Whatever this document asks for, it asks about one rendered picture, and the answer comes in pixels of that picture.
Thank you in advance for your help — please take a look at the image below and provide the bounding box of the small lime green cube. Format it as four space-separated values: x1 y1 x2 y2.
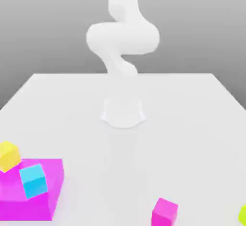
238 204 246 226

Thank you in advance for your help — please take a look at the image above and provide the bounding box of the small magenta cube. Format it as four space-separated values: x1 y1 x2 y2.
151 197 179 226

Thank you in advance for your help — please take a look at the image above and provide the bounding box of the large magenta box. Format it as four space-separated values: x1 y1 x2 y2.
0 158 65 222

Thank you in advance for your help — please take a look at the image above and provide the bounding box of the small yellow cube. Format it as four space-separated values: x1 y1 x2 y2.
0 141 22 173

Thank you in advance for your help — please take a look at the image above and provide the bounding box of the small cyan cube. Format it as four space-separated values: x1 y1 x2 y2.
19 163 49 200

